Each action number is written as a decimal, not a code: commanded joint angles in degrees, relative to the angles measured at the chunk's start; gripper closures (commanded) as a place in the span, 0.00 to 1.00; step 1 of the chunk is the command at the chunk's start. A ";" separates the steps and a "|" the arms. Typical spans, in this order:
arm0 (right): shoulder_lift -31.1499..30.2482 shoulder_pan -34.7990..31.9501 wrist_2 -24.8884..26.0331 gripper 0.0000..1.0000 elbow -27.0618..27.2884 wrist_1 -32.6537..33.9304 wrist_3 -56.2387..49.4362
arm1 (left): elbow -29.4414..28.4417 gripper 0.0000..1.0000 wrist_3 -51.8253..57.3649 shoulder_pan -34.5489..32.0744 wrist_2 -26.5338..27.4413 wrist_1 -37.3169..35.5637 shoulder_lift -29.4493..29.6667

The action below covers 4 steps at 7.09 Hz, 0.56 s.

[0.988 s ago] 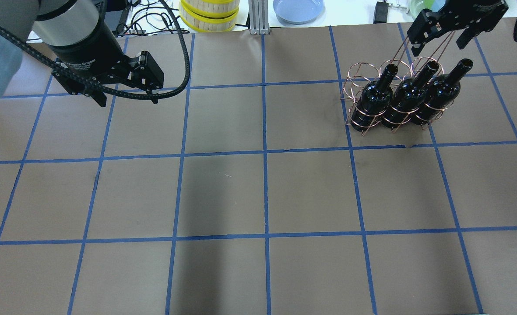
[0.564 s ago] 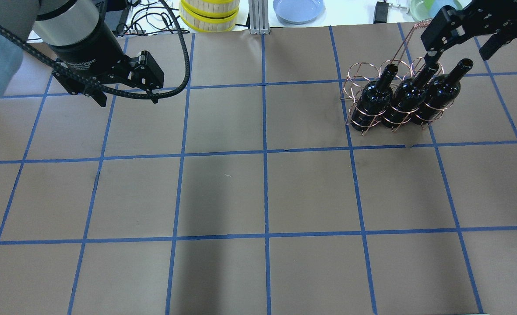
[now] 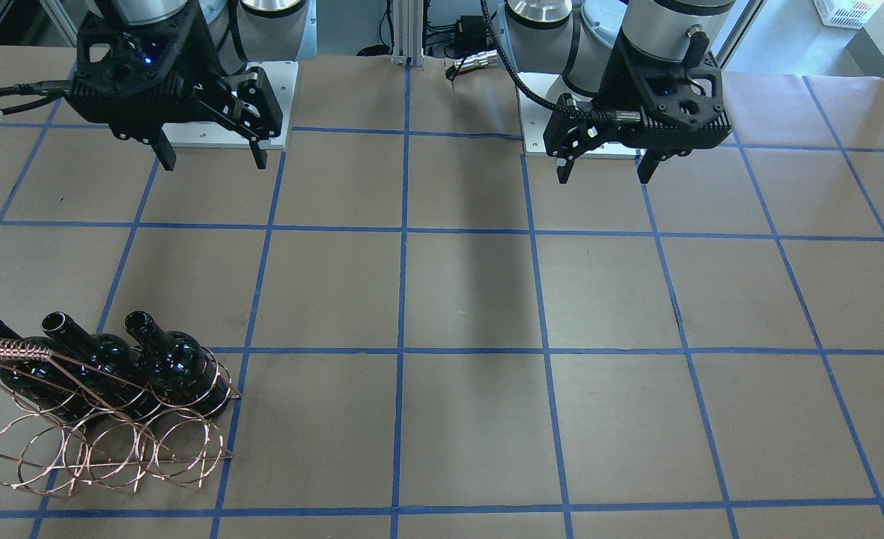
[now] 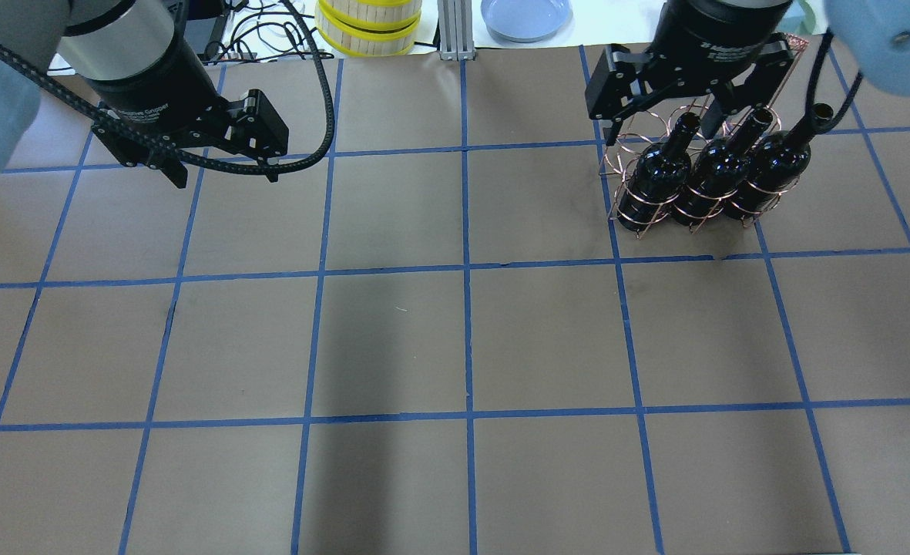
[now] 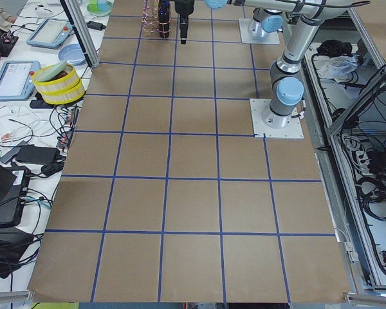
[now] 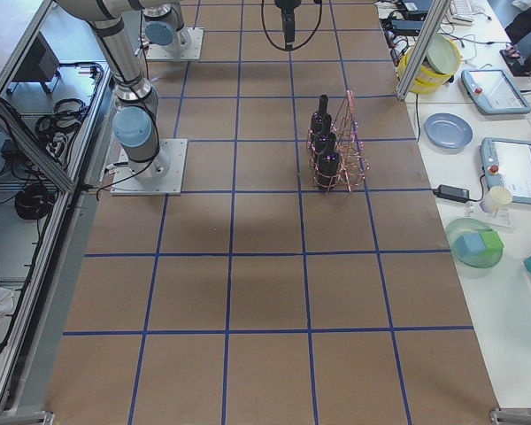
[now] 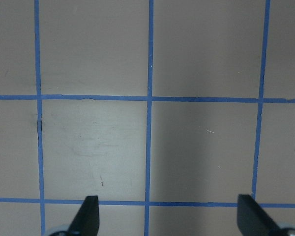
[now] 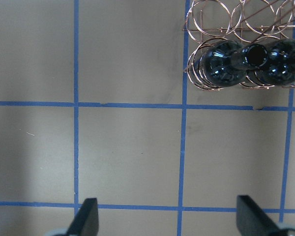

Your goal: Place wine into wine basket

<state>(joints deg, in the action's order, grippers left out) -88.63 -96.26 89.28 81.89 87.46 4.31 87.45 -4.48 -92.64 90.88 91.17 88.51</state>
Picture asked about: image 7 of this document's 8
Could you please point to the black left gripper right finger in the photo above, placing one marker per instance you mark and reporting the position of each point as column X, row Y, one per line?
column 252, row 220

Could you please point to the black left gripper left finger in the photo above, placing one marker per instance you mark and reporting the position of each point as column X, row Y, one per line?
column 86, row 221

